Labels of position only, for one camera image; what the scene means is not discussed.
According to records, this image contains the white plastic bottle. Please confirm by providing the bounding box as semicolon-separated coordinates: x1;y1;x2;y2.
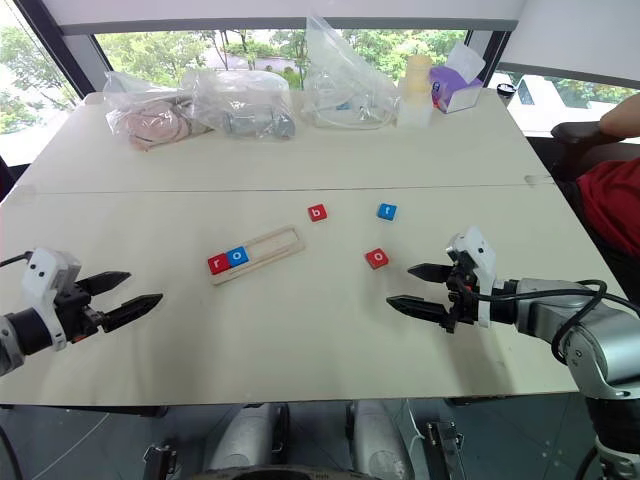
396;53;434;129

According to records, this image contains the plastic bag with grey items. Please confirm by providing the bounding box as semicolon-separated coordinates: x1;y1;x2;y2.
181;68;298;144

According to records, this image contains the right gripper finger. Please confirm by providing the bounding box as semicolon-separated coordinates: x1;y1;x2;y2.
385;295;450;327
406;262;454;285

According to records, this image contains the tall clear plastic bag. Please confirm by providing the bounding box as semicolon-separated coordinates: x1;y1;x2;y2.
301;14;402;131

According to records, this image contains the person's red shirt torso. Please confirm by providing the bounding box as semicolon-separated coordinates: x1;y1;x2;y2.
574;156;640;259

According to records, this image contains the dark rounded robot body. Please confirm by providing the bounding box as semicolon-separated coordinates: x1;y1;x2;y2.
191;464;437;480

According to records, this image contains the black chair armrest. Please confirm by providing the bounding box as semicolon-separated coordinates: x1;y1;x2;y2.
550;120;640;184

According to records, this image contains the red tile letter r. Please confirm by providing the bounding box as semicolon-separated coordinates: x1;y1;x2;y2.
206;253;232;277

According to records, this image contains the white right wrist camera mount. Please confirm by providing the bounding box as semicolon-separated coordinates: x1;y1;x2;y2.
444;225;498;330

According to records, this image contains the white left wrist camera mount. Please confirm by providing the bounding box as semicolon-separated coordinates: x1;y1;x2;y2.
21;247;82;352

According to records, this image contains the purple tissue box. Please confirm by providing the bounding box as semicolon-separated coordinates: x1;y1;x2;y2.
428;40;487;116

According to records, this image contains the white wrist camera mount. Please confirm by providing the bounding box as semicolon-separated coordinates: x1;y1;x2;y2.
444;225;498;330
21;247;82;352

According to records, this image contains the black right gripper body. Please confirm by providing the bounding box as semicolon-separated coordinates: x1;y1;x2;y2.
441;251;480;336

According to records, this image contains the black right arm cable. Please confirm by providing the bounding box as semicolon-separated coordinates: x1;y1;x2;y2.
474;278;640;362

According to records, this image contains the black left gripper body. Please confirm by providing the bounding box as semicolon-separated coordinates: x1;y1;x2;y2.
53;280;109;345

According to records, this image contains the plastic bag with pink items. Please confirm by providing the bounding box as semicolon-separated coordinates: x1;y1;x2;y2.
102;69;202;152

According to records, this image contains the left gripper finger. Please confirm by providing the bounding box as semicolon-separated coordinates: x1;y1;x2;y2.
101;292;165;334
75;271;133;298

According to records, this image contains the wooden letter tray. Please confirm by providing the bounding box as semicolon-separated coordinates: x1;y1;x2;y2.
206;225;307;288

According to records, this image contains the grey rounded robot leg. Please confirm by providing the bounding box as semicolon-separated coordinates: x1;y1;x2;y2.
213;403;282;472
348;399;412;472

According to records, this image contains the black metal bracket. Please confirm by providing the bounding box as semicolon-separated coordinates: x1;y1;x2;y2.
426;421;465;480
143;441;178;480

